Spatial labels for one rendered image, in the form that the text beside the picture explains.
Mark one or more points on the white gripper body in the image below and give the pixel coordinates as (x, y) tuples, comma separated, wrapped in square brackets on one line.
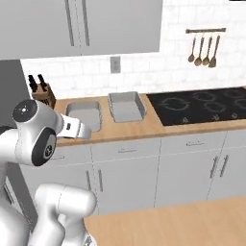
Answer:
[(83, 130)]

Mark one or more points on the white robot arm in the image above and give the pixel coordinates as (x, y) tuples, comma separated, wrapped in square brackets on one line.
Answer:
[(25, 144)]

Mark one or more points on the grey drawer front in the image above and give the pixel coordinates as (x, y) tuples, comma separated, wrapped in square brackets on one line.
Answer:
[(237, 138), (77, 155), (128, 150), (193, 143)]

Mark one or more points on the grey lower cupboard door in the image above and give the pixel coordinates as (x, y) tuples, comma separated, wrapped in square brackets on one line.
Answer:
[(233, 173), (64, 176), (182, 179), (128, 184)]

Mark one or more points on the grey cupboard door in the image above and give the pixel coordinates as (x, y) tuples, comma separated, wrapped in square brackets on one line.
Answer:
[(182, 179), (233, 173), (125, 24), (64, 176), (128, 184), (35, 25)]

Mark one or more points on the wooden knife block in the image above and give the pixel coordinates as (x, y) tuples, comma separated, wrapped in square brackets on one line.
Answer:
[(44, 94)]

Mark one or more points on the grey fridge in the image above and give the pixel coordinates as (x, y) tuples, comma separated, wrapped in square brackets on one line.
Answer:
[(11, 86)]

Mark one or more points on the grey upper cupboard door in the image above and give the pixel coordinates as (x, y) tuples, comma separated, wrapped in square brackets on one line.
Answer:
[(35, 25), (125, 24)]

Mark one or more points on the black hob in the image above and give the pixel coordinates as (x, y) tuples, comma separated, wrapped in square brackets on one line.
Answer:
[(198, 105)]

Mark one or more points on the wooden hanging spoon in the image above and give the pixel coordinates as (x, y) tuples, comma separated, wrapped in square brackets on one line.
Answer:
[(198, 61), (191, 57), (206, 60)]

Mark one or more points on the wooden hanging spatula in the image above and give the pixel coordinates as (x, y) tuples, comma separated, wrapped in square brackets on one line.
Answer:
[(212, 61)]

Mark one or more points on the grey wall outlet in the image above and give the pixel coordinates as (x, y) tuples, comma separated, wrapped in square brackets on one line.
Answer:
[(115, 64)]

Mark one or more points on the wooden utensil rail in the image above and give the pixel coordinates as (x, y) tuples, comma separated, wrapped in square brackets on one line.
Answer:
[(205, 30)]

